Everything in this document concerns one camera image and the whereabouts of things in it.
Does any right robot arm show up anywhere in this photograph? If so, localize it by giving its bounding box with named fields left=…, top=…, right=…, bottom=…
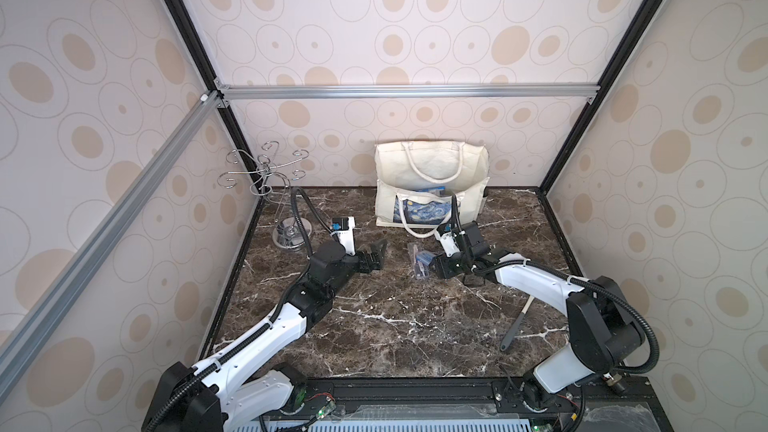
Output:
left=433, top=196, right=660, bottom=412

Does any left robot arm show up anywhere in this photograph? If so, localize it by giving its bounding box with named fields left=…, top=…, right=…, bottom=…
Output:
left=141, top=217, right=387, bottom=431

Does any blue compass clear case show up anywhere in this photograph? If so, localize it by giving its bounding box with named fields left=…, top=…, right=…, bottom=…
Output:
left=415, top=251, right=435, bottom=271

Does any pink compass case upper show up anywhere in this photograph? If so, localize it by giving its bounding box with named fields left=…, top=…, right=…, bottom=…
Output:
left=407, top=242, right=428, bottom=280

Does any cream canvas tote bag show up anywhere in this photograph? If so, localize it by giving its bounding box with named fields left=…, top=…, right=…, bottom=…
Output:
left=374, top=141, right=490, bottom=238

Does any silver aluminium crossbar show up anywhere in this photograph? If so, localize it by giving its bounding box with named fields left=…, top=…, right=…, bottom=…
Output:
left=220, top=82, right=600, bottom=101

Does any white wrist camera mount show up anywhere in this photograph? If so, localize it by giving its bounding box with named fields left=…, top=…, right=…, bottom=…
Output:
left=331, top=216, right=356, bottom=256

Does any chrome wire cup rack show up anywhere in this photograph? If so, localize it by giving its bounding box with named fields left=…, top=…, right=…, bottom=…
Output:
left=217, top=140, right=310, bottom=250

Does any silver aluminium left rail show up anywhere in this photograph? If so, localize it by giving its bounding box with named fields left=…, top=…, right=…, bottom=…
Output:
left=1, top=90, right=223, bottom=400

